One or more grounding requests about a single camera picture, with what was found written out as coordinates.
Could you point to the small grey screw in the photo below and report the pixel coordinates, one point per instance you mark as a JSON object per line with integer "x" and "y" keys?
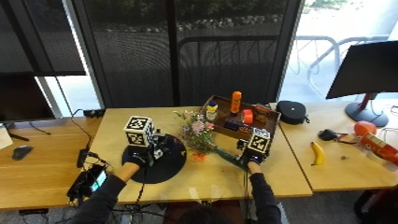
{"x": 345, "y": 157}

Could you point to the small black pouch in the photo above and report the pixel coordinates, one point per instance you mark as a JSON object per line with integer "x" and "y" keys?
{"x": 328, "y": 135}

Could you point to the brown wooden tray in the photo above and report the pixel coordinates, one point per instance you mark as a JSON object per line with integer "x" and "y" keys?
{"x": 265, "y": 124}

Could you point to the pink and purple flower bouquet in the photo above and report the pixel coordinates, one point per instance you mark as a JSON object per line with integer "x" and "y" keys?
{"x": 198, "y": 129}

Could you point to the smartphone with lit screen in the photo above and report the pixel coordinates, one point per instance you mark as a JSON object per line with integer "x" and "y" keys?
{"x": 99, "y": 180}

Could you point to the small orange flower pot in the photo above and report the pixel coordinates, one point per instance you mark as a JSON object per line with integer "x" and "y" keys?
{"x": 200, "y": 157}

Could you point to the red cylindrical can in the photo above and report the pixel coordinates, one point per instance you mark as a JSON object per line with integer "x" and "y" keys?
{"x": 380, "y": 146}

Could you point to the red orange snack packet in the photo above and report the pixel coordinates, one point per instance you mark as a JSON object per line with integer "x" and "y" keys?
{"x": 261, "y": 113}

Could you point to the person's right hand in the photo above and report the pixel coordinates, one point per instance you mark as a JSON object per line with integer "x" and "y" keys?
{"x": 252, "y": 157}

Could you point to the dark red chair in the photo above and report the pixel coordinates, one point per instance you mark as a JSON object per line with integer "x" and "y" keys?
{"x": 380, "y": 205}

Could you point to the dark green long tool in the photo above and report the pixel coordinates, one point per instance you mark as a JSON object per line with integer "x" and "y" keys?
{"x": 227, "y": 154}

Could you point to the white marker cube glove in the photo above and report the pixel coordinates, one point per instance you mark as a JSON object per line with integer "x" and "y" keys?
{"x": 260, "y": 140}
{"x": 139, "y": 130}

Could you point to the white paper box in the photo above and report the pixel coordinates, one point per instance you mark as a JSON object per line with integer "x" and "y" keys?
{"x": 5, "y": 137}

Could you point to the white yellow bottle blue cap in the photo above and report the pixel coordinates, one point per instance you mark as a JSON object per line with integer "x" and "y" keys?
{"x": 212, "y": 112}

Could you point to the tall orange bottle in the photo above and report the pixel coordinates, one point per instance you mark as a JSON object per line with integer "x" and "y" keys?
{"x": 236, "y": 102}

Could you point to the black monitor with red stand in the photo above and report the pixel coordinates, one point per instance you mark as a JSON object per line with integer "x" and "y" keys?
{"x": 365, "y": 70}

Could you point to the white marker cube left glove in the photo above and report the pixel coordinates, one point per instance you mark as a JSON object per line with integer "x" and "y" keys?
{"x": 139, "y": 130}

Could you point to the black round disc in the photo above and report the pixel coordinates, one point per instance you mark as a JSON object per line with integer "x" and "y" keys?
{"x": 168, "y": 166}

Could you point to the yellow banana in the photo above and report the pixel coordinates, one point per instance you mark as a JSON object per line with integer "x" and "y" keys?
{"x": 319, "y": 154}

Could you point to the dark blue small box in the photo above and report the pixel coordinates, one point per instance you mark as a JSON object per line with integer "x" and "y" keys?
{"x": 232, "y": 125}

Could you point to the white marker cube right glove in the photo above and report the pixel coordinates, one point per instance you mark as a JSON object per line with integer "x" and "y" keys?
{"x": 260, "y": 140}

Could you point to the black power adapter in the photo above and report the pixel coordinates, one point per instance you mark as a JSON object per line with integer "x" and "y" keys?
{"x": 82, "y": 158}

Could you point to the person's left hand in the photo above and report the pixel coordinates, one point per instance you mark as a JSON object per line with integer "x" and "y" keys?
{"x": 138, "y": 157}

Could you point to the black desk clamp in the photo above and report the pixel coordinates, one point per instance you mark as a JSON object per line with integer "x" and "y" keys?
{"x": 94, "y": 113}

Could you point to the grey metal bike rack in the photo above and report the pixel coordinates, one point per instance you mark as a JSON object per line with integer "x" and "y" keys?
{"x": 328, "y": 51}

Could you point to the black oval zip case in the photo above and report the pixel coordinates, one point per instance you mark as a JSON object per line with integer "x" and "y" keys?
{"x": 292, "y": 112}

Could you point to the orange tape roll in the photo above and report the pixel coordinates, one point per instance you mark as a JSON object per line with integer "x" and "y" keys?
{"x": 248, "y": 116}

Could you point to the dark grey computer mouse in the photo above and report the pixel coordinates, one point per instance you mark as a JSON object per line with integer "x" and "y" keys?
{"x": 22, "y": 152}

